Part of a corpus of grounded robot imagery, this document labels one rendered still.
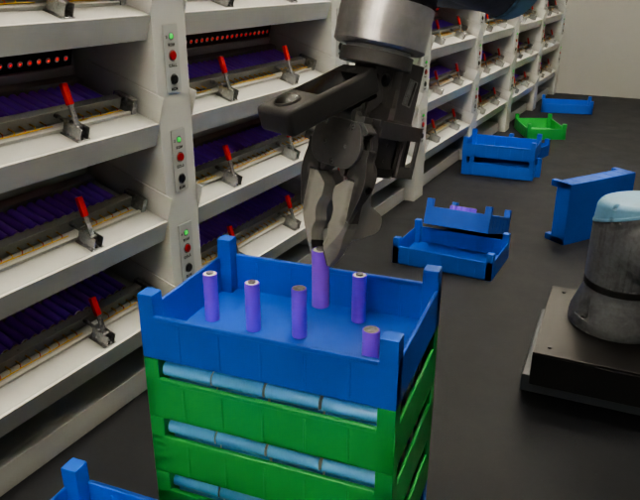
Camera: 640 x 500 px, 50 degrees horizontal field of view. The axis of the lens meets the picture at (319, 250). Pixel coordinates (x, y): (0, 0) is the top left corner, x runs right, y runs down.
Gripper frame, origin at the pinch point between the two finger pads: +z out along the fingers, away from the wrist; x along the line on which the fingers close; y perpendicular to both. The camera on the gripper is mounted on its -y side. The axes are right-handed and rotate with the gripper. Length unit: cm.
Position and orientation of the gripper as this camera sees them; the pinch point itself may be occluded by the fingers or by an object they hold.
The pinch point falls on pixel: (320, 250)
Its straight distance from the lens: 69.8
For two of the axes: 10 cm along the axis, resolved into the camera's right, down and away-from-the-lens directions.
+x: -6.3, -2.9, 7.2
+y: 7.5, 0.1, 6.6
